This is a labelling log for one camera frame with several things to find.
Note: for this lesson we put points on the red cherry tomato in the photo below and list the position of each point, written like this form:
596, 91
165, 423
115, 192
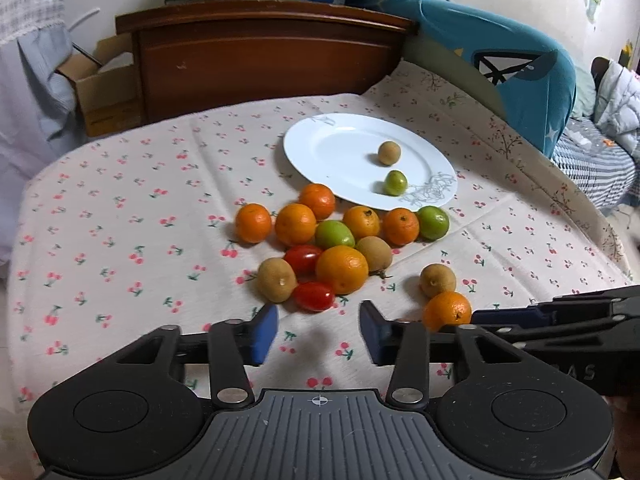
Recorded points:
303, 258
313, 296

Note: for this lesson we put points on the white oval plate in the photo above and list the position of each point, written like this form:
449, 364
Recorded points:
340, 150

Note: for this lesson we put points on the large orange mandarin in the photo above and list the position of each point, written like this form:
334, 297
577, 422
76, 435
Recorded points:
342, 269

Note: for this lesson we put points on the green jujube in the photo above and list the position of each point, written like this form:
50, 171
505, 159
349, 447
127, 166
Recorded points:
395, 182
334, 234
433, 222

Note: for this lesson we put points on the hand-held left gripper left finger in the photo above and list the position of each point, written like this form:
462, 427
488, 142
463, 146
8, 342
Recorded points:
265, 332

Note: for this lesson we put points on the brown kiwi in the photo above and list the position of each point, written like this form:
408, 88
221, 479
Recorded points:
374, 253
389, 152
276, 279
437, 280

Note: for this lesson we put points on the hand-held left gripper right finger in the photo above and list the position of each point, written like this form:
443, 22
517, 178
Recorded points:
371, 332

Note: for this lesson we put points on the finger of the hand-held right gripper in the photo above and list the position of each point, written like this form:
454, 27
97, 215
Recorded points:
510, 316
575, 335

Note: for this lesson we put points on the brown wooden headboard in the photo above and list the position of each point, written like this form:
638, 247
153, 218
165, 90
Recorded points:
260, 60

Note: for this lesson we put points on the beige branch-print sheet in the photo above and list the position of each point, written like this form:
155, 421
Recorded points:
525, 160

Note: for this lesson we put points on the cherry-print cloth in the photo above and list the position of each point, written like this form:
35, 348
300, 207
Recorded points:
150, 210

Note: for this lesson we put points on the striped bedding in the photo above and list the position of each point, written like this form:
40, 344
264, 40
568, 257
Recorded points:
595, 165

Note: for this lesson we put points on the white padded jacket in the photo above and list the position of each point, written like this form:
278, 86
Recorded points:
622, 105

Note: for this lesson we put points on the light blue cloth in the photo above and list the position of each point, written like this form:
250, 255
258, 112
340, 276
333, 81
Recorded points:
35, 110

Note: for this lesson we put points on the brown cardboard box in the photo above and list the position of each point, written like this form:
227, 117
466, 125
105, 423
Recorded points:
105, 95

